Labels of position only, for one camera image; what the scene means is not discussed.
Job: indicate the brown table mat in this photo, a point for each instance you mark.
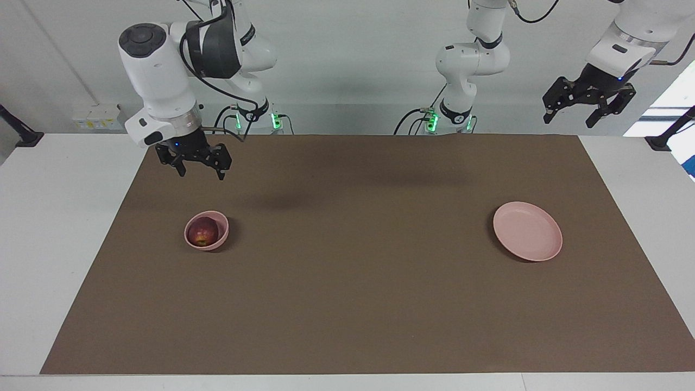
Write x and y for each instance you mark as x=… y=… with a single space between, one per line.
x=347 y=271

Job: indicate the white wall socket box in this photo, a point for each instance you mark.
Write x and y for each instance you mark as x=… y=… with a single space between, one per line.
x=98 y=117

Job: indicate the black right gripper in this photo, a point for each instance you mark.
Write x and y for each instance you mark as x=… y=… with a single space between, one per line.
x=187 y=149

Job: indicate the pink plate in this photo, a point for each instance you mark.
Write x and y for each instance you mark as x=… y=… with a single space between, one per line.
x=526 y=231

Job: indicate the pink bowl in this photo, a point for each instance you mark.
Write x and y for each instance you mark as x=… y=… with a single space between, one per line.
x=214 y=244

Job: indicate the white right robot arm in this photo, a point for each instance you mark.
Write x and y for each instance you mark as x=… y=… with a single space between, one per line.
x=157 y=76

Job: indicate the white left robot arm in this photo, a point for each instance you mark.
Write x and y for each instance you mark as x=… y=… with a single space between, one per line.
x=472 y=60

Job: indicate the red apple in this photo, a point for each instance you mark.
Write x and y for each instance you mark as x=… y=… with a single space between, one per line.
x=203 y=232

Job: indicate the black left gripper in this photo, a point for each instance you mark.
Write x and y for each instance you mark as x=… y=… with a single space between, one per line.
x=600 y=81

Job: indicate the black stand clamp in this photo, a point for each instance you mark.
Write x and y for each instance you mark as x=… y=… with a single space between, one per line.
x=24 y=138
x=659 y=142

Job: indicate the blue object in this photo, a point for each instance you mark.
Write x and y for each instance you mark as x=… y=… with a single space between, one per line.
x=691 y=167

